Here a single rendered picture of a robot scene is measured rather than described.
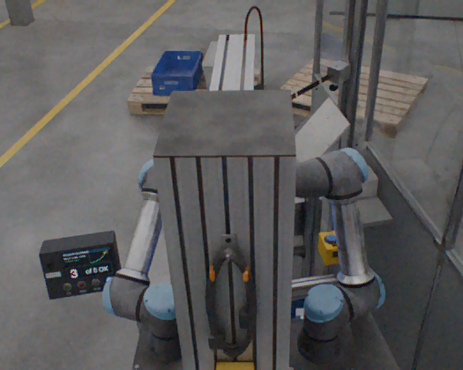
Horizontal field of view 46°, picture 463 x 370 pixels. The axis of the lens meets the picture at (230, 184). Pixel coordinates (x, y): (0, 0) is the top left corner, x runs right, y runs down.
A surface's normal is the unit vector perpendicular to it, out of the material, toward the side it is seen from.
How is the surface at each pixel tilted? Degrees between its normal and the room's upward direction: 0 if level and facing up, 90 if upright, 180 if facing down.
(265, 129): 0
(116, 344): 0
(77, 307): 0
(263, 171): 90
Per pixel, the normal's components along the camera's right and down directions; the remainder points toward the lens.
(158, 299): 0.08, -0.78
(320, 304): -0.15, -0.77
